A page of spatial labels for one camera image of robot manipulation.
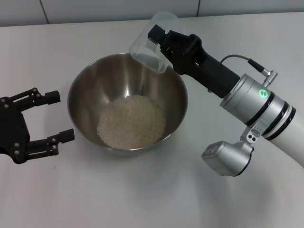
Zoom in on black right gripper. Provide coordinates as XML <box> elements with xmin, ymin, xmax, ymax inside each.
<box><xmin>147</xmin><ymin>24</ymin><xmax>240</xmax><ymax>98</ymax></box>

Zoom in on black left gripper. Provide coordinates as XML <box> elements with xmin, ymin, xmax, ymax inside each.
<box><xmin>0</xmin><ymin>87</ymin><xmax>76</xmax><ymax>164</ymax></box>

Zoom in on clear plastic measuring cup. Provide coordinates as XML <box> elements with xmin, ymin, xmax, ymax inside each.
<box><xmin>129</xmin><ymin>10</ymin><xmax>184</xmax><ymax>74</ymax></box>

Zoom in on stainless steel mixing bowl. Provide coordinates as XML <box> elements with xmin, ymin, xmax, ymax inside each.
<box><xmin>66</xmin><ymin>53</ymin><xmax>188</xmax><ymax>158</ymax></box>

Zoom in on white rice grains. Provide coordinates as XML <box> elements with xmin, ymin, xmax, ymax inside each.
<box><xmin>96</xmin><ymin>94</ymin><xmax>167</xmax><ymax>150</ymax></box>

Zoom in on right gripper cable with plug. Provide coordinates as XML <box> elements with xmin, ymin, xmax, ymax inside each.
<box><xmin>219</xmin><ymin>55</ymin><xmax>278</xmax><ymax>92</ymax></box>

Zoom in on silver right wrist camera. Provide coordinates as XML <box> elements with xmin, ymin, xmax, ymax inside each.
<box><xmin>201</xmin><ymin>127</ymin><xmax>262</xmax><ymax>177</ymax></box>

